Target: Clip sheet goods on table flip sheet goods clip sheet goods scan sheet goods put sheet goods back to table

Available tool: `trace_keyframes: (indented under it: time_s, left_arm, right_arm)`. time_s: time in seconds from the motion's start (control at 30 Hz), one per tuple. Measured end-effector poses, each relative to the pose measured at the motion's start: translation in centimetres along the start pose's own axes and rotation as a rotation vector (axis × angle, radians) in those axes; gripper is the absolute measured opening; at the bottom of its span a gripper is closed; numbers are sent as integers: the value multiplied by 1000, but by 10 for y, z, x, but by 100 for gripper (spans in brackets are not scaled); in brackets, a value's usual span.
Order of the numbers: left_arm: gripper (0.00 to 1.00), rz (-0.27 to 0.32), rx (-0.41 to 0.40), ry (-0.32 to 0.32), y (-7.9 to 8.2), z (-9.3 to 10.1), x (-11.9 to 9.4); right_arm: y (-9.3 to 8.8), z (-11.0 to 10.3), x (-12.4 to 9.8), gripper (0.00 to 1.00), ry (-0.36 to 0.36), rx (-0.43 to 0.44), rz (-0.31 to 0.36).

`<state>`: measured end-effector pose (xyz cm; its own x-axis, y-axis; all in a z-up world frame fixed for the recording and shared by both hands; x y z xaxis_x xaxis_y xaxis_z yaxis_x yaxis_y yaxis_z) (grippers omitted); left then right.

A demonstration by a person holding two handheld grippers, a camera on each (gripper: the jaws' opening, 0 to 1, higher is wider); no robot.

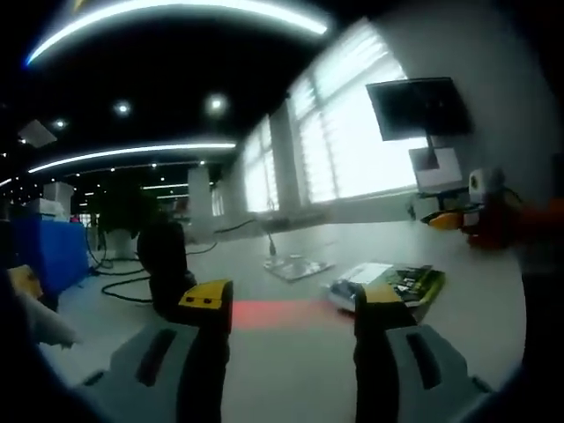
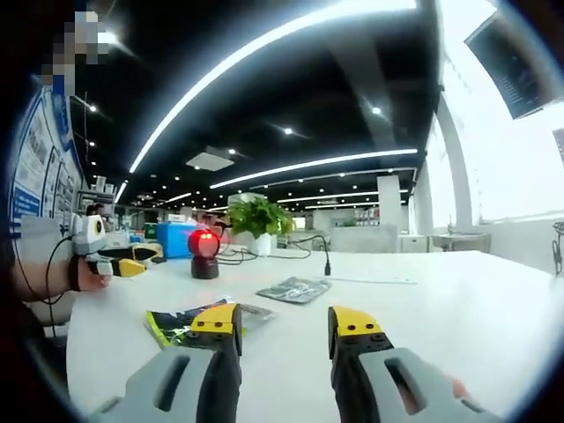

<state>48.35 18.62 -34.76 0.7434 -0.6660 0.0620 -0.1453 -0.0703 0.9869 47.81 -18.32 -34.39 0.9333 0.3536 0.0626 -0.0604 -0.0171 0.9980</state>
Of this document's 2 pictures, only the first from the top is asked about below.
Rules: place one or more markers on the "potted green plant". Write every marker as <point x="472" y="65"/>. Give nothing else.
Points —
<point x="121" y="244"/>

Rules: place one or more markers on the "black metal desk stand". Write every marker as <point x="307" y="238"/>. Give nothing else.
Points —
<point x="436" y="192"/>

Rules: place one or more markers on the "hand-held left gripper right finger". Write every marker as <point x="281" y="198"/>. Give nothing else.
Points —
<point x="374" y="374"/>

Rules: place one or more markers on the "blue plastic box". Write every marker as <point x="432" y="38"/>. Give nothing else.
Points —
<point x="53" y="255"/>

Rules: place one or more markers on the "pale yellow bag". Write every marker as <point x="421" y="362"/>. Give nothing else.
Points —
<point x="24" y="282"/>

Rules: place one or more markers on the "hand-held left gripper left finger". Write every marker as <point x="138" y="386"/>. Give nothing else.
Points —
<point x="202" y="374"/>

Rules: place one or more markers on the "narrow bright window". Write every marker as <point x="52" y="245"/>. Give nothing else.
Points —
<point x="255" y="176"/>

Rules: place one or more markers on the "green black sheet goods packet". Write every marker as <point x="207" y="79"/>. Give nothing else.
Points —
<point x="410" y="282"/>

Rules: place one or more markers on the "person's right hand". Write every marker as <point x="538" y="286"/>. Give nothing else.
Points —
<point x="489" y="229"/>

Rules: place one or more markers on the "ceiling air vent panel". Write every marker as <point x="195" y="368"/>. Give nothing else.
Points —
<point x="37" y="132"/>

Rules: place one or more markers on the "white box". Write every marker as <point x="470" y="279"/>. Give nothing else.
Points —
<point x="57" y="207"/>

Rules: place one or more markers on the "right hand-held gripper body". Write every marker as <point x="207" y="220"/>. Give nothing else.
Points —
<point x="480" y="183"/>

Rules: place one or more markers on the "ceiling spotlights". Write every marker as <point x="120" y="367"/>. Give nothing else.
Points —
<point x="216" y="102"/>

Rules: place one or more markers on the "white table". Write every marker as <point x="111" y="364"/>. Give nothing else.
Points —
<point x="286" y="352"/>

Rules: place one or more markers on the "white display screen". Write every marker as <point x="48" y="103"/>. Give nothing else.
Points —
<point x="445" y="174"/>

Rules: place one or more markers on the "grey cloth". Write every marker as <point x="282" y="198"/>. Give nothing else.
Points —
<point x="48" y="321"/>

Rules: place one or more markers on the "black barcode scanner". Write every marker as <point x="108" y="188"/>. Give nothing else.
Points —
<point x="165" y="264"/>

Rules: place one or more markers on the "silver foil sheet goods packet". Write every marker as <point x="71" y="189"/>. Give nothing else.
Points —
<point x="299" y="269"/>

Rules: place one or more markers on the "curved ceiling light strip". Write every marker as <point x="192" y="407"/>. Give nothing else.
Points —
<point x="5" y="181"/>
<point x="176" y="147"/>

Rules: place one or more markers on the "black wall monitor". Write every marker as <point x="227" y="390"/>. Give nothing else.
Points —
<point x="418" y="108"/>

